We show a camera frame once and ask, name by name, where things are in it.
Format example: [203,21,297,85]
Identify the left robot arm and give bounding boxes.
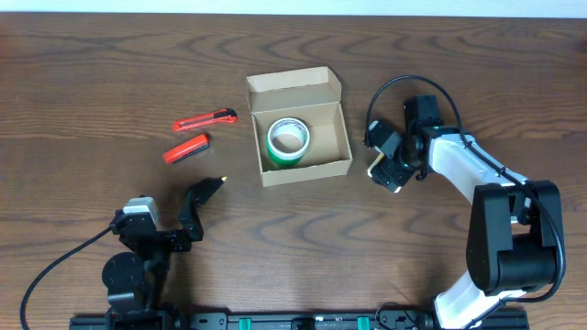
[102,191,204,329]

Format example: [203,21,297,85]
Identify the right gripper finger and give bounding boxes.
[369,158,415,193]
[366,120,404,159]

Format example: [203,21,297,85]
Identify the green tape roll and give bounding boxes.
[267,134,309,167]

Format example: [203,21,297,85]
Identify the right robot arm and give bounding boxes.
[365,95,566,329]

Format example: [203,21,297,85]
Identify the white tape roll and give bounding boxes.
[267,117,311,160]

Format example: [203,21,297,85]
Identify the black glue bottle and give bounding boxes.
[187,176,227,205]

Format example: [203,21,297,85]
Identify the open brown cardboard box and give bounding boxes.
[246,66,353,187]

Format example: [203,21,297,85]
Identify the red utility knife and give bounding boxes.
[172,108,238,132]

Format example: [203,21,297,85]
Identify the red black stapler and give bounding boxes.
[162,134,210,164]

